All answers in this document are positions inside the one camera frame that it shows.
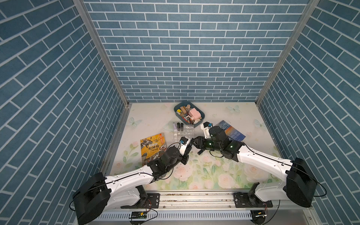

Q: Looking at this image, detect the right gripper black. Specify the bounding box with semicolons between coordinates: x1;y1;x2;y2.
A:
190;135;222;152

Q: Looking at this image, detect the blue paperback book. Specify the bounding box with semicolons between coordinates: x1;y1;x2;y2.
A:
217;120;246;142

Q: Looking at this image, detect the orange children's story book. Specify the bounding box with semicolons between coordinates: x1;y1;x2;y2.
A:
140;133;167;166

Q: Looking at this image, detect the white vented cable duct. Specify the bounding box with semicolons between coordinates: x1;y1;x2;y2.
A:
95;210;251;222

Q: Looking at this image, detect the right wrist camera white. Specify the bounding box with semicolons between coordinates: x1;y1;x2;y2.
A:
200;122;213;139

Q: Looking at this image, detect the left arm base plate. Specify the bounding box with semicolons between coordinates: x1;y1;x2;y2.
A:
121;193;160;209

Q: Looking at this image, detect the pink compact in bin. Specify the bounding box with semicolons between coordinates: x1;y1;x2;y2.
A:
188;108;202;121

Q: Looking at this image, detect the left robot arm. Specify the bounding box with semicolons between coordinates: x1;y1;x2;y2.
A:
71;142;192;225

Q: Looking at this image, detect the aluminium rail frame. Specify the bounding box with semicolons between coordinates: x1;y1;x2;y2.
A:
89;190;321;225

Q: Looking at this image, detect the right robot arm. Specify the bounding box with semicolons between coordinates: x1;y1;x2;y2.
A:
189;126;318;208

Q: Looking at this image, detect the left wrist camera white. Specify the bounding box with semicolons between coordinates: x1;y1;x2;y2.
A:
179;136;190;156

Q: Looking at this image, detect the green circuit board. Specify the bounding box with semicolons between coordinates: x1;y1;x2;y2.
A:
129;211;147;220

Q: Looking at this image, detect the clear acrylic lipstick organizer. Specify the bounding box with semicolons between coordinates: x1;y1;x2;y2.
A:
173;124;195;142

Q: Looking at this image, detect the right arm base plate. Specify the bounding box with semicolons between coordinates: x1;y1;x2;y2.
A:
233;192;273;209

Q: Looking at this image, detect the right circuit board with wires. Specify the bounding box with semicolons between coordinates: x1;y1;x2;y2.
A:
250;211;267;225

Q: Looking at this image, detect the teal plastic storage bin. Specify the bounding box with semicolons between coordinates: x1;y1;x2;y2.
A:
173;101;205;127

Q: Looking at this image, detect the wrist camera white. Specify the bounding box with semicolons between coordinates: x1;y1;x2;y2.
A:
179;136;190;156
200;122;213;139

